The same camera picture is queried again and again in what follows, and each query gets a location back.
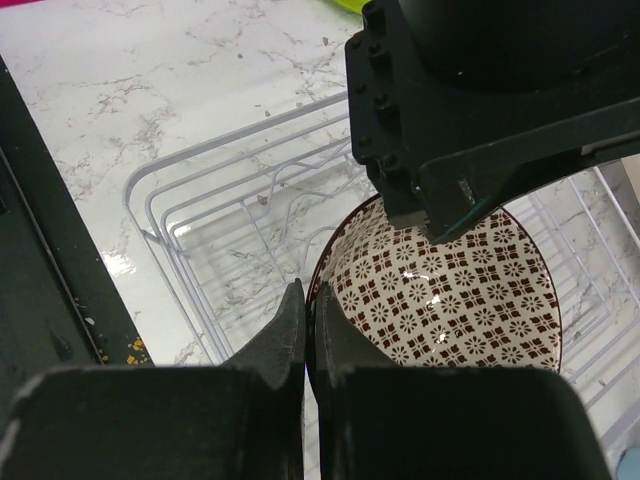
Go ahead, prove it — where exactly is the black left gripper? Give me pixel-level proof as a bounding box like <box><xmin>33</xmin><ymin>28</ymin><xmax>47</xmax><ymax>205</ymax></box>
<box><xmin>345</xmin><ymin>1</ymin><xmax>639</xmax><ymax>244</ymax></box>

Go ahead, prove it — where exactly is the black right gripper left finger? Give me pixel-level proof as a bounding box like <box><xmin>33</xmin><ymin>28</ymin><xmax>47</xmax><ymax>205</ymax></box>
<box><xmin>1</xmin><ymin>282</ymin><xmax>305</xmax><ymax>479</ymax></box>

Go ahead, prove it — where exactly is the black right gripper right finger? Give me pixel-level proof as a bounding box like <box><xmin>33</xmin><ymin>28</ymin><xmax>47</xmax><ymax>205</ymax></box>
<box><xmin>312</xmin><ymin>285</ymin><xmax>610</xmax><ymax>479</ymax></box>

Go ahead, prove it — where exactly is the brown patterned bowl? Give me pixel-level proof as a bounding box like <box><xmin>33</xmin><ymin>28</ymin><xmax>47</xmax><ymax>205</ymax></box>
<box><xmin>307</xmin><ymin>196</ymin><xmax>562</xmax><ymax>372</ymax></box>

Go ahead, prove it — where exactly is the white wire dish rack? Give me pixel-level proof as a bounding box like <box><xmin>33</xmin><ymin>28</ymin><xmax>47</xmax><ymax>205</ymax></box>
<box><xmin>123</xmin><ymin>94</ymin><xmax>639</xmax><ymax>456</ymax></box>

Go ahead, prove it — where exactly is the lime green plate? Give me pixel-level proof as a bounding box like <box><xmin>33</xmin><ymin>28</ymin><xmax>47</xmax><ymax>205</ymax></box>
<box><xmin>333</xmin><ymin>0</ymin><xmax>369</xmax><ymax>14</ymax></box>

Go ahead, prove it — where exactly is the light blue tumbler cup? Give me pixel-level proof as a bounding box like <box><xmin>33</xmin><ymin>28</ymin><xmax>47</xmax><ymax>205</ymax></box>
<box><xmin>616</xmin><ymin>447</ymin><xmax>640</xmax><ymax>480</ymax></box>

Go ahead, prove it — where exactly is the red folder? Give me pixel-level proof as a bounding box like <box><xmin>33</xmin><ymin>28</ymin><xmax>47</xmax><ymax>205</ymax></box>
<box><xmin>0</xmin><ymin>0</ymin><xmax>37</xmax><ymax>9</ymax></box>

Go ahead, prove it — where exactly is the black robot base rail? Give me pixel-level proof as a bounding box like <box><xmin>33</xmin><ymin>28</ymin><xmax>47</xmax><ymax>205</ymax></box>
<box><xmin>0</xmin><ymin>54</ymin><xmax>156</xmax><ymax>371</ymax></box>

